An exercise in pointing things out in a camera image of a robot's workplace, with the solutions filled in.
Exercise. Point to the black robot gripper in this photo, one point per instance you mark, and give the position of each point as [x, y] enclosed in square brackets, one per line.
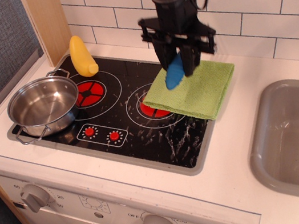
[177, 26]

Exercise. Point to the blue handled toy fork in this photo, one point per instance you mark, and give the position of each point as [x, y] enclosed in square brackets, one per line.
[175, 73]

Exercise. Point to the stainless steel pot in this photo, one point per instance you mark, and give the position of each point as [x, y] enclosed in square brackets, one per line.
[44, 106]

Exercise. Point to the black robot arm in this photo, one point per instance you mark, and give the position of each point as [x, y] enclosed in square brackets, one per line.
[177, 30]

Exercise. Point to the green folded cloth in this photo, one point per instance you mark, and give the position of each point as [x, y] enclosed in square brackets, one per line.
[200, 95]

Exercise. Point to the black toy stove top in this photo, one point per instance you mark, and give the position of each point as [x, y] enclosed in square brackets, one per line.
[112, 100]

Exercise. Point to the yellow toy banana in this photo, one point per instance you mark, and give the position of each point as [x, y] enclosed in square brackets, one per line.
[82, 60]

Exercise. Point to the right red stove knob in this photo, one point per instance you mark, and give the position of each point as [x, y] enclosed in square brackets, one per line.
[114, 136]

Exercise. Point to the red stove knob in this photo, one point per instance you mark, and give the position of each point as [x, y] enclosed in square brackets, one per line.
[89, 132]
[114, 136]

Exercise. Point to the left red stove knob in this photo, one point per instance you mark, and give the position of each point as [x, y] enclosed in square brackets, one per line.
[89, 132]

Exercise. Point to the grey plastic sink basin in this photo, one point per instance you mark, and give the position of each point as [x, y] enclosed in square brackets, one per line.
[274, 158]

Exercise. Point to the left grey oven knob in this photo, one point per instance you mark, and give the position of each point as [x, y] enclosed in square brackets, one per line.
[34, 197]

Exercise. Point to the wooden side post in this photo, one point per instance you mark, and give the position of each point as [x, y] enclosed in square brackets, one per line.
[51, 28]

